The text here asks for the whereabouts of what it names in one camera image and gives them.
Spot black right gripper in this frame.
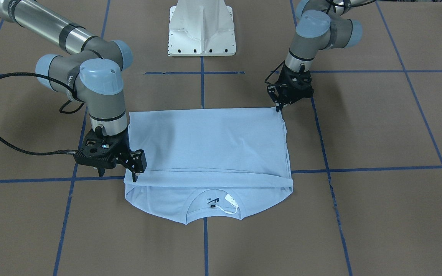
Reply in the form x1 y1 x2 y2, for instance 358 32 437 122
74 128 147 183

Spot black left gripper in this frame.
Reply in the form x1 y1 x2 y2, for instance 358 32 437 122
266 63 314 112

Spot light blue t-shirt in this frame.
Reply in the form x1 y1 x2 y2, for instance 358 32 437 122
124 108 293 224

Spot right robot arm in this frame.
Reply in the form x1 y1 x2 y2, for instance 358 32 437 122
0 0 147 182

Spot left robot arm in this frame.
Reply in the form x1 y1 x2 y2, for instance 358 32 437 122
265 0 371 112

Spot white hang tag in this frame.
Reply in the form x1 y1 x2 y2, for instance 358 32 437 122
210 194 239 215

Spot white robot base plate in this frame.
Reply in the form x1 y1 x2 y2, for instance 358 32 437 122
167 0 237 57

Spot black braided cable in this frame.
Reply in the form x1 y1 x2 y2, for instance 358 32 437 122
0 72 87 156

